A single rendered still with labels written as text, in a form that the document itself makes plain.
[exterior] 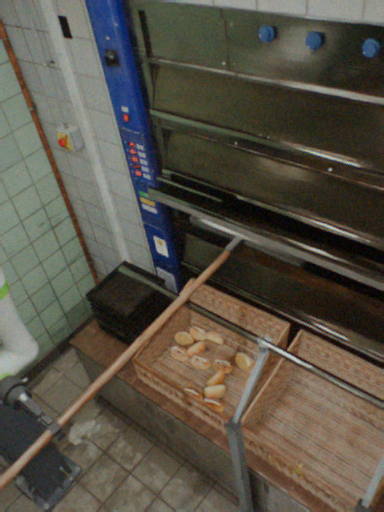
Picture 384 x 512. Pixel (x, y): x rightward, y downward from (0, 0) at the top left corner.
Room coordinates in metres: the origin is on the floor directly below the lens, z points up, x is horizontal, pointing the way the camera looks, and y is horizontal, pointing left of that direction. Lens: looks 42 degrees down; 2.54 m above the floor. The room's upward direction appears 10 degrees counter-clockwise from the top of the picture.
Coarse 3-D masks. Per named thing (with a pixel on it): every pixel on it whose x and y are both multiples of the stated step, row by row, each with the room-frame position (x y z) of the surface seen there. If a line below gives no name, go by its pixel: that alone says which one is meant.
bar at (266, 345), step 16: (128, 272) 1.50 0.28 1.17; (160, 288) 1.38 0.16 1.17; (192, 304) 1.26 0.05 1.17; (224, 320) 1.16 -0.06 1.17; (256, 336) 1.06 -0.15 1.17; (272, 352) 1.00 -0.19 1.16; (288, 352) 0.97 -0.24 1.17; (256, 368) 0.99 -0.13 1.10; (304, 368) 0.91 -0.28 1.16; (320, 368) 0.89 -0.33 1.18; (336, 384) 0.83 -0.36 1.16; (352, 384) 0.82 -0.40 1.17; (368, 400) 0.76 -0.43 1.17; (240, 416) 0.89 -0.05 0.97; (240, 432) 0.87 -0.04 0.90; (240, 448) 0.86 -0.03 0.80; (240, 464) 0.85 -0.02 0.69; (240, 480) 0.86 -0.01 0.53; (240, 496) 0.87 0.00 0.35; (368, 496) 0.56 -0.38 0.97
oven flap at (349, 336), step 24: (192, 240) 1.77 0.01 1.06; (192, 264) 1.73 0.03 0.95; (240, 264) 1.57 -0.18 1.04; (240, 288) 1.51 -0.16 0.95; (264, 288) 1.46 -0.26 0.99; (288, 288) 1.39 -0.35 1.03; (312, 288) 1.33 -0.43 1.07; (288, 312) 1.33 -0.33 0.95; (312, 312) 1.29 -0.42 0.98; (336, 312) 1.23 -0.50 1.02; (360, 312) 1.18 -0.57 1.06; (336, 336) 1.17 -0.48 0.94; (360, 336) 1.13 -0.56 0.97
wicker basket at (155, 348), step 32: (192, 320) 1.67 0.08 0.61; (256, 320) 1.45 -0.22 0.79; (160, 352) 1.51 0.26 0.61; (224, 352) 1.46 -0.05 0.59; (256, 352) 1.40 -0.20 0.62; (160, 384) 1.29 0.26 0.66; (192, 384) 1.31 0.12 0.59; (224, 384) 1.28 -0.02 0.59; (256, 384) 1.16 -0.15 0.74; (224, 416) 1.04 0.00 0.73
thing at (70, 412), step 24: (216, 264) 1.42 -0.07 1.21; (192, 288) 1.32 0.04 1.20; (168, 312) 1.22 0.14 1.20; (144, 336) 1.13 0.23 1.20; (120, 360) 1.05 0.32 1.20; (96, 384) 0.97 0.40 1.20; (72, 408) 0.90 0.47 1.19; (48, 432) 0.83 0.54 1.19; (24, 456) 0.76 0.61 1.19; (0, 480) 0.70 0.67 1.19
